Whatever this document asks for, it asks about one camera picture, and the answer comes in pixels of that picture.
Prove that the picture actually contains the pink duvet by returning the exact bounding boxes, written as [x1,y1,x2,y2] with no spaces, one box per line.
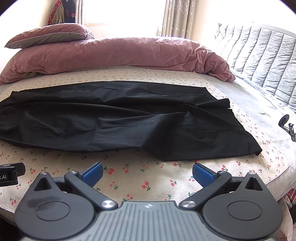
[1,38,235,85]

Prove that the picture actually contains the beige star curtain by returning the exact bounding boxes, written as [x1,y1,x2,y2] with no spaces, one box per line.
[158,0,196,39]

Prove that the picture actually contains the hanging red clothes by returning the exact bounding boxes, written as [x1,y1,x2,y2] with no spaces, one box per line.
[48,0,82,25]

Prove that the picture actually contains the pink and grey pillow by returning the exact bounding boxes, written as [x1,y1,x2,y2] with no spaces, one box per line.
[5,23,95,49]

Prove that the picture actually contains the cherry print bed sheet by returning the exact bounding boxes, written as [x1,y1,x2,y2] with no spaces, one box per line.
[1,67,295,213]

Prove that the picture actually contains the grey quilted headboard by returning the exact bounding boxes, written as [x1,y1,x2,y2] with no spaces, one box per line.
[214,23,295,110]

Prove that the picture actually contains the black pants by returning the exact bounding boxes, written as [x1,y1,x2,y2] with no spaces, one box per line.
[1,81,262,161]

